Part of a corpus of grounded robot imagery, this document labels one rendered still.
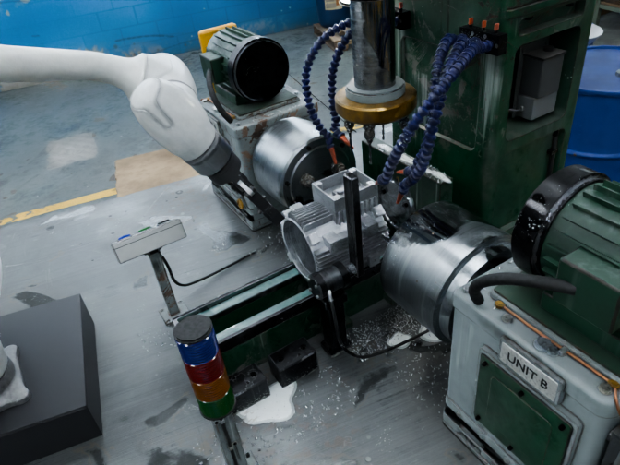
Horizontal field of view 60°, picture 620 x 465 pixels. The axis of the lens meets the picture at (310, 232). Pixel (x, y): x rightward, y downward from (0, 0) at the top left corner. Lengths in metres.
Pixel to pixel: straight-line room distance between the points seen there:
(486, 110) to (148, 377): 0.99
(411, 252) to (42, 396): 0.83
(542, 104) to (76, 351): 1.22
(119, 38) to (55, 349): 5.49
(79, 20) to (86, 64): 5.47
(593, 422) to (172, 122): 0.82
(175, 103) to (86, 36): 5.63
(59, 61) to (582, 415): 1.02
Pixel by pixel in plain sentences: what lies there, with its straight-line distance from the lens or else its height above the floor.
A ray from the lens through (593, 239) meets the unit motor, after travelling 0.81.
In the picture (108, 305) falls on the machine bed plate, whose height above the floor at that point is 0.80.
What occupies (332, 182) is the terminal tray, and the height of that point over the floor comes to 1.13.
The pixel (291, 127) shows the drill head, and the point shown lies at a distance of 1.51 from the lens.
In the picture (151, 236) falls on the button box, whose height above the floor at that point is 1.07.
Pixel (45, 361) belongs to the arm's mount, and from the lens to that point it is 1.38.
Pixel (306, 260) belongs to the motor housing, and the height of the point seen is 0.95.
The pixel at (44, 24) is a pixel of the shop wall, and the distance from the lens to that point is 6.62.
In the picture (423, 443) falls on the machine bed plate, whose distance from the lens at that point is 1.17.
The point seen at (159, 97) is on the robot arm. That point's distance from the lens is 1.02.
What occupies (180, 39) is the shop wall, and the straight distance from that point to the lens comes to 6.72.
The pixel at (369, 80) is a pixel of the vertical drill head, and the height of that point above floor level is 1.38.
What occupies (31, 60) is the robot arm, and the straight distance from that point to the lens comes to 1.06.
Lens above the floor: 1.79
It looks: 35 degrees down
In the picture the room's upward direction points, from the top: 7 degrees counter-clockwise
